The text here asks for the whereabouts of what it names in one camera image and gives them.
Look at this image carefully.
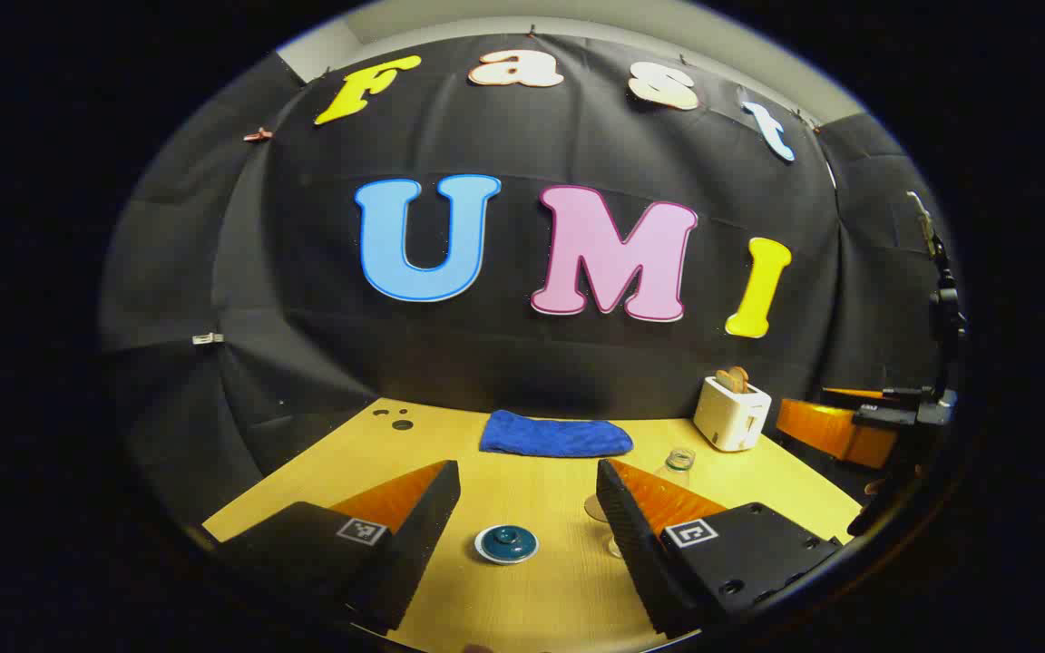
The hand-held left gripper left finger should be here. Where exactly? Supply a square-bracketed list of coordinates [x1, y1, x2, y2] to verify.
[203, 459, 462, 634]

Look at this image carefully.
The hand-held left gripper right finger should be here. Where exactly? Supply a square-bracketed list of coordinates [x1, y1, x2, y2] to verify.
[595, 458, 846, 638]

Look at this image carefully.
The white toaster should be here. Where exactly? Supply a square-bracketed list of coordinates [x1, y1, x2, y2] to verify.
[693, 375, 772, 453]

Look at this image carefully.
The blue folded towel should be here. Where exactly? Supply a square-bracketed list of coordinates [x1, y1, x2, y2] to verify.
[479, 410, 634, 458]

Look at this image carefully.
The black backdrop cloth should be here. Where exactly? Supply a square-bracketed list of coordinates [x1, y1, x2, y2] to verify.
[98, 32, 963, 527]

